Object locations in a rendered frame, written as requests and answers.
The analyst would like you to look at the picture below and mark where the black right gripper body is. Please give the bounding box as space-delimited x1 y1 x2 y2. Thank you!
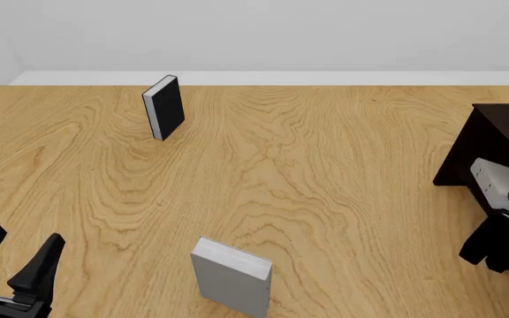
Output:
459 214 509 275

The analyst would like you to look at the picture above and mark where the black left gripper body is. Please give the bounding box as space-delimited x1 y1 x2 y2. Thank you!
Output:
0 289 53 318

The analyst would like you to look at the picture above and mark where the grey hardcover book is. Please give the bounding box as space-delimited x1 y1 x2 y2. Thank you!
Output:
469 157 509 211
189 236 274 318

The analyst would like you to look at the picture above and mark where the dark wooden cabinet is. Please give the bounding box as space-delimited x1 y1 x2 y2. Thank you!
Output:
432 102 509 220

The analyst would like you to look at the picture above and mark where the black hardcover book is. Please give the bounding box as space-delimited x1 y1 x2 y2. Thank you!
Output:
141 74 186 142

